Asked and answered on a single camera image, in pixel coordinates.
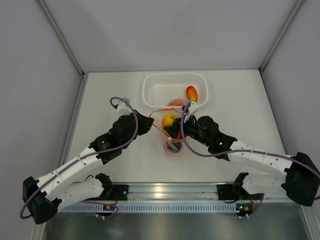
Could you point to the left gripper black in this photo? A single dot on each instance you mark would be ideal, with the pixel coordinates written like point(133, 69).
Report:
point(145, 123)

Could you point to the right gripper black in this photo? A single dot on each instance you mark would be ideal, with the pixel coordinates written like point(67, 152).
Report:
point(174, 129)

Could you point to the fake watermelon slice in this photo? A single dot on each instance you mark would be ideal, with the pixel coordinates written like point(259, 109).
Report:
point(177, 102)

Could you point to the yellow orange fake mango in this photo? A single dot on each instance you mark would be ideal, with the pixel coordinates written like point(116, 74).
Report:
point(191, 93)

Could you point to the clear zip top bag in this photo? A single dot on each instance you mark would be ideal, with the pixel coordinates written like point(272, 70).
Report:
point(158, 116)

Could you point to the orange fake fruit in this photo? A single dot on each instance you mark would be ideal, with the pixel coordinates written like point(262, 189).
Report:
point(177, 138)

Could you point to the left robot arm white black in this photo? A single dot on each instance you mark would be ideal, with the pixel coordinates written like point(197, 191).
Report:
point(97, 154)

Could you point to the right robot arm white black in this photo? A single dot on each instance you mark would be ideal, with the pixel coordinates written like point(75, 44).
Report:
point(295, 176)

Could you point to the dark fake plum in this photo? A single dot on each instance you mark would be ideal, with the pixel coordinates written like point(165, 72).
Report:
point(175, 146)

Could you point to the red fake apple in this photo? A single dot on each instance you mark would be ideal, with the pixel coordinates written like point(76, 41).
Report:
point(166, 150)

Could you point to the white perforated plastic basket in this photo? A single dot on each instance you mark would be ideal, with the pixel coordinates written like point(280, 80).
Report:
point(160, 89)

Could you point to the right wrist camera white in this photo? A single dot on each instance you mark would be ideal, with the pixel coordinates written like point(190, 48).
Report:
point(189, 108)

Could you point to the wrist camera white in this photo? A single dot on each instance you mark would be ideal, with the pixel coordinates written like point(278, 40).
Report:
point(122, 106)
point(189, 108)

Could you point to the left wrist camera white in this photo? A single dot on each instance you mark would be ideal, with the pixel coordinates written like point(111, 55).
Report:
point(122, 106)

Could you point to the aluminium rail frame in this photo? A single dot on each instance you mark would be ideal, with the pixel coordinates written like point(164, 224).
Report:
point(160, 191)

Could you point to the white slotted cable duct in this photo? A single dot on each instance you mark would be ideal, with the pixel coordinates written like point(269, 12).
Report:
point(125, 207)

